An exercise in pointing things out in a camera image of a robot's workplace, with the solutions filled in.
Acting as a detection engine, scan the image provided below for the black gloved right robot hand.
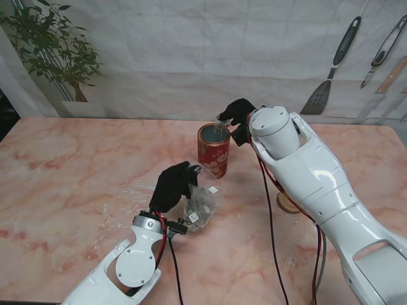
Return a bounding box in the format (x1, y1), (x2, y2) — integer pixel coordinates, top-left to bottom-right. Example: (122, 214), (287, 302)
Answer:
(217, 98), (258, 126)

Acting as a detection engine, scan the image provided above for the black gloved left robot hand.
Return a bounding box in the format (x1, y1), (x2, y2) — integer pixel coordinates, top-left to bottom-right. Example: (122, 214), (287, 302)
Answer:
(149, 161), (202, 213)

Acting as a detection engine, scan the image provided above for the small mesh tea bag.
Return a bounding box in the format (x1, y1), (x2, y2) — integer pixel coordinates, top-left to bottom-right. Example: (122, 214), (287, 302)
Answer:
(214, 119), (231, 142)

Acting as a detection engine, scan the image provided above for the clear plastic tea bag pouch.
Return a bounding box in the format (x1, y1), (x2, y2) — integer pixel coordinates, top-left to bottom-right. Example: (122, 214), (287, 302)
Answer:
(184, 163), (225, 233)

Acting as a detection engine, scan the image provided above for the red floral tea tin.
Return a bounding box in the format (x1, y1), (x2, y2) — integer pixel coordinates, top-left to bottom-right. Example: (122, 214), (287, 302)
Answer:
(197, 123), (230, 180)

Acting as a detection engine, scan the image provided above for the gold round tin lid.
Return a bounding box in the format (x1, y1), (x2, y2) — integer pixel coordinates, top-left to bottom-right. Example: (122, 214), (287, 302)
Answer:
(276, 190), (306, 214)

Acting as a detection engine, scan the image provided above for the white printed backdrop cloth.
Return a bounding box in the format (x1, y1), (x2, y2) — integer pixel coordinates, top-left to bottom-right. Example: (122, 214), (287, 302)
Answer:
(0, 0), (407, 125)

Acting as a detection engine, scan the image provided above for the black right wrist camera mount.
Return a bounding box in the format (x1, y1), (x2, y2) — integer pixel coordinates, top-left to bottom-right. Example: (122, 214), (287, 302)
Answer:
(231, 123), (252, 147)

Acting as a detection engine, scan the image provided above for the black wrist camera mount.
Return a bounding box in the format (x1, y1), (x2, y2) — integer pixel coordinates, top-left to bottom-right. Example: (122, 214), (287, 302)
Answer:
(165, 217), (188, 239)
(231, 123), (252, 147)

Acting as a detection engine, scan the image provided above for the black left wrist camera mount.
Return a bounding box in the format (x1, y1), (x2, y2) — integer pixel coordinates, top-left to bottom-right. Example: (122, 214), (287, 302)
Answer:
(165, 217), (188, 239)

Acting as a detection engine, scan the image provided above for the red black left arm cable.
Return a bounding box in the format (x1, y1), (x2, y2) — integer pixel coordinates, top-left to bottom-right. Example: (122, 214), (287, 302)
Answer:
(152, 212), (184, 305)

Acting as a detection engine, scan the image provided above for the red black arm cable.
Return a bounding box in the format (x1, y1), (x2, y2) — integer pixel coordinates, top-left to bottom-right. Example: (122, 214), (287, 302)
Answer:
(256, 155), (328, 305)
(152, 212), (184, 305)

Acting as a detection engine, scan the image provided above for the red black right arm cable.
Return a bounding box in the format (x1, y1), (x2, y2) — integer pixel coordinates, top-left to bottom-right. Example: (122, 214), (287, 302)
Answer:
(256, 155), (328, 305)

